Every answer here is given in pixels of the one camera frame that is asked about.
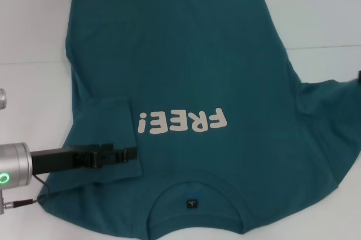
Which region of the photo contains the left arm cable with plug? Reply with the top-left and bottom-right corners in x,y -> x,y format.
5,174 -> 51,208

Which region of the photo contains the teal t-shirt with FREE print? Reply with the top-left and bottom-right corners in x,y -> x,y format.
36,0 -> 361,237

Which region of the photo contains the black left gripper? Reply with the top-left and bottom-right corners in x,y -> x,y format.
30,143 -> 139,174

